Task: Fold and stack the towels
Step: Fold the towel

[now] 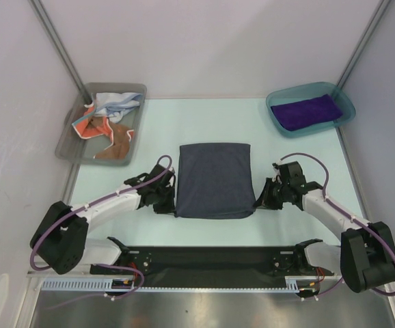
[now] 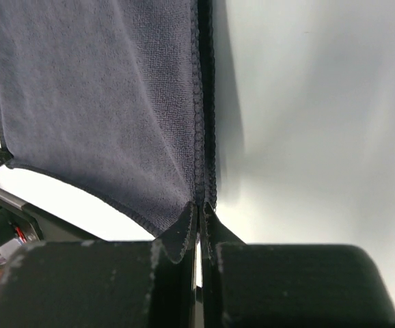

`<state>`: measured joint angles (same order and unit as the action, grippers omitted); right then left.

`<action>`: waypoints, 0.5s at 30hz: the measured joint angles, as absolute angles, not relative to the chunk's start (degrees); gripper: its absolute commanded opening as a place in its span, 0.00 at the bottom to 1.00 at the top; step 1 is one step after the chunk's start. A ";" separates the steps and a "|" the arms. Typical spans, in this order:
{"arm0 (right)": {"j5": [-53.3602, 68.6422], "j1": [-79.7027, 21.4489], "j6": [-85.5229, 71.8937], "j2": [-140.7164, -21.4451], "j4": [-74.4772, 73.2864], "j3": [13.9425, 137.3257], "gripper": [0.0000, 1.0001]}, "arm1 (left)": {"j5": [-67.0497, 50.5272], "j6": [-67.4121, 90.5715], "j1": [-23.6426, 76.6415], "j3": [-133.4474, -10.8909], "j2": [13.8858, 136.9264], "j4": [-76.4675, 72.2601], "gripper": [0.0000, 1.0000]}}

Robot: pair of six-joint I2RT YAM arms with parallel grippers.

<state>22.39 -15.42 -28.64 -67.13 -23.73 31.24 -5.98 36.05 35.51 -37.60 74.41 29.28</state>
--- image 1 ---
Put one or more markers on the purple microfiber towel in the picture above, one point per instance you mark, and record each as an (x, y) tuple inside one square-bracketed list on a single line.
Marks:
[(302, 114)]

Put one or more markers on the light blue towel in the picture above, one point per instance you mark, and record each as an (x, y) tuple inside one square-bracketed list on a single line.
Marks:
[(114, 106)]

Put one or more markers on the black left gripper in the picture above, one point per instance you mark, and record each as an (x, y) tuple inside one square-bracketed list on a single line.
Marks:
[(169, 208)]

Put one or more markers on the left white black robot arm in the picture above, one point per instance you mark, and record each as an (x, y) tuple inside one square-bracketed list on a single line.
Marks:
[(61, 242)]

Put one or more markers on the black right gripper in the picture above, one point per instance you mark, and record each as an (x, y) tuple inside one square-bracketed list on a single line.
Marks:
[(270, 194)]

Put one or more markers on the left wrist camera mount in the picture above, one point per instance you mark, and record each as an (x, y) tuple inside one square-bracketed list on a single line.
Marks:
[(171, 175)]

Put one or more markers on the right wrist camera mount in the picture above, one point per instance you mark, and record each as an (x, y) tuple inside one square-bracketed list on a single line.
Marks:
[(276, 168)]

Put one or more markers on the teal transparent plastic tray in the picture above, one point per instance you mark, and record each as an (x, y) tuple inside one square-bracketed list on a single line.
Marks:
[(308, 91)]

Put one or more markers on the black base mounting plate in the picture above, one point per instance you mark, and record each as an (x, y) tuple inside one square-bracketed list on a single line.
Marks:
[(280, 260)]

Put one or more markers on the grey plastic bin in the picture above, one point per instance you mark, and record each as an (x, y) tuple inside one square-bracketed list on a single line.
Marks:
[(74, 149)]

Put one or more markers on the brown towel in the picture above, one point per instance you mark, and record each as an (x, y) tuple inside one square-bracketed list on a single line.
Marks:
[(119, 135)]

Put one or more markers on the dark blue-grey towel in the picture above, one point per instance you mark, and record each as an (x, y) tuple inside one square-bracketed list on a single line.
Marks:
[(214, 181)]

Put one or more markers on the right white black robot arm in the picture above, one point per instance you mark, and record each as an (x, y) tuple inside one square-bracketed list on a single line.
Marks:
[(367, 250)]

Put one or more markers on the right aluminium corner post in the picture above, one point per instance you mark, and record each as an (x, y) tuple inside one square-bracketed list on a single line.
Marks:
[(378, 15)]

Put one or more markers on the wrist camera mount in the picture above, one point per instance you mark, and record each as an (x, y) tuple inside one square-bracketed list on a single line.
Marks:
[(276, 168), (171, 175)]

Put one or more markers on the left aluminium corner post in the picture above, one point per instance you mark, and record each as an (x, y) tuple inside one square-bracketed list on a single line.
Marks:
[(53, 35)]

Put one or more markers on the aluminium corner post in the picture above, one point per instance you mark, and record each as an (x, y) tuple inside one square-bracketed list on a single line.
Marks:
[(53, 35), (378, 15)]

